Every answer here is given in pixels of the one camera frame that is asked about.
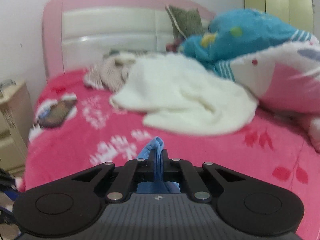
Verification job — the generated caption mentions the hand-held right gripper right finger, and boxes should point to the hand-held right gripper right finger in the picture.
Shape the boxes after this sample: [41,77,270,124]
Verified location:
[161,149,247,203]

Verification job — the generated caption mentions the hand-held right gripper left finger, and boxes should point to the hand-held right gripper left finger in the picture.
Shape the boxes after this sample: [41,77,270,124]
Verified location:
[71,150,157,203]

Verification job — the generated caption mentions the light blue t-shirt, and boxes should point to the light blue t-shirt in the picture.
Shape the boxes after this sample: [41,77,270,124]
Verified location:
[136,136,181,194]

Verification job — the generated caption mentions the pink floral blanket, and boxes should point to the pink floral blanket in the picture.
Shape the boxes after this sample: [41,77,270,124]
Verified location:
[19,69,320,240]

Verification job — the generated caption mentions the cream fleece garment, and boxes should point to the cream fleece garment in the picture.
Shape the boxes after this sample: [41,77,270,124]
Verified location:
[109,54,259,136]

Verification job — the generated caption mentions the beige knitted garment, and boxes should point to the beige knitted garment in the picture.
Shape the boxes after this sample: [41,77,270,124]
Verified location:
[84,51,137,92]

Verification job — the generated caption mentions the dark red garment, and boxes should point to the dark red garment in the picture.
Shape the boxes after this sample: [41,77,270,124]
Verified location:
[165,39,186,53]

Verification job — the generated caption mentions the beige nightstand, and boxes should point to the beige nightstand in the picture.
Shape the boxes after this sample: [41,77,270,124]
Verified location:
[0,80,34,174]

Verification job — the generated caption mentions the pink and white headboard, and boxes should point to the pink and white headboard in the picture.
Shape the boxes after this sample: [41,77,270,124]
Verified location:
[42,0,217,81]

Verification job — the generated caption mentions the pink and white quilt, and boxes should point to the pink and white quilt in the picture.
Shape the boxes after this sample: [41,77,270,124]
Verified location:
[229,34,320,153]

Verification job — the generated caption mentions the teal patterned quilt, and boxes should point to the teal patterned quilt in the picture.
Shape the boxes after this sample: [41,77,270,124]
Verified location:
[180,9,314,82]

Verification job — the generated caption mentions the green cushion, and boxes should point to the green cushion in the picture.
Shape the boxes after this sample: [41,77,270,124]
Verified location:
[165,4,208,41]

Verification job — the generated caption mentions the pale yellow wardrobe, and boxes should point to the pale yellow wardrobe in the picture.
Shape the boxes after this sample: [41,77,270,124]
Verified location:
[244,0,315,33]

